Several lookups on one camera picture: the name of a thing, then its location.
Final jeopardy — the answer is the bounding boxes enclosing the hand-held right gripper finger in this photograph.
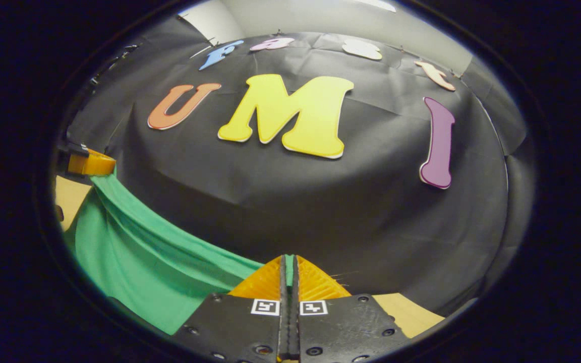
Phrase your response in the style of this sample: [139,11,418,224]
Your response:
[172,255,292,363]
[290,255,412,363]

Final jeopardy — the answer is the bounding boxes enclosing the green T-shirt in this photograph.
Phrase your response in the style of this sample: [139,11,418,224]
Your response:
[64,171,296,336]

